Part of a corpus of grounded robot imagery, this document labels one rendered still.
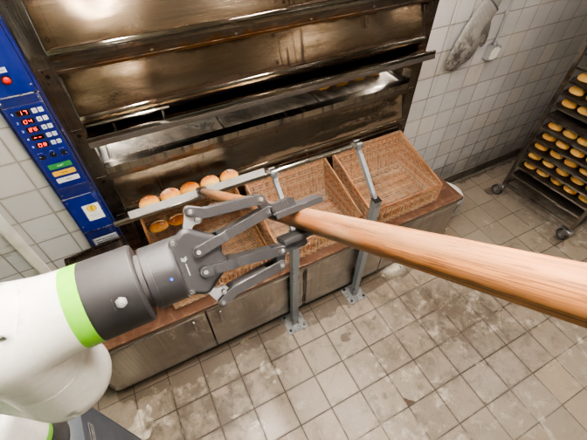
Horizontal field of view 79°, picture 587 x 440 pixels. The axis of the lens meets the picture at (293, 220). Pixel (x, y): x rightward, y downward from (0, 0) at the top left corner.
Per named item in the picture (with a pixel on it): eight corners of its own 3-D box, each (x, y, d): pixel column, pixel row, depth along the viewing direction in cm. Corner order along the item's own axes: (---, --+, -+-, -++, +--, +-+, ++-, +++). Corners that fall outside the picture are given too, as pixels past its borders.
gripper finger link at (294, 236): (283, 240, 45) (285, 246, 46) (330, 222, 48) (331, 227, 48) (276, 237, 48) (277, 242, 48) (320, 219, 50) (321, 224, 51)
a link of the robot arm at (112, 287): (105, 359, 35) (65, 276, 33) (114, 316, 46) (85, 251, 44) (165, 332, 37) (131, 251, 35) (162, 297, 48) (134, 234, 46)
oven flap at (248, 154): (126, 207, 185) (110, 172, 176) (399, 119, 240) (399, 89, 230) (126, 210, 182) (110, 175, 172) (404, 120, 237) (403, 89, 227)
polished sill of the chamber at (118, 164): (106, 168, 173) (102, 161, 170) (401, 84, 228) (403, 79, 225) (107, 175, 169) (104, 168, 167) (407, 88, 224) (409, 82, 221)
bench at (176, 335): (108, 321, 242) (68, 274, 198) (394, 204, 315) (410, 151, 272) (122, 401, 208) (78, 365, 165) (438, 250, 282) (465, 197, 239)
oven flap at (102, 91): (81, 120, 147) (58, 68, 137) (419, 39, 201) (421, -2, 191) (80, 122, 143) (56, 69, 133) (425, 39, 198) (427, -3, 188)
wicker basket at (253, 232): (152, 246, 212) (136, 214, 191) (240, 213, 229) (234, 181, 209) (174, 312, 182) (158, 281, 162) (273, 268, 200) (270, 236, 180)
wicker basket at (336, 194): (245, 212, 230) (241, 181, 209) (321, 185, 247) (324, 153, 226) (279, 269, 201) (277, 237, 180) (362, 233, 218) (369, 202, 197)
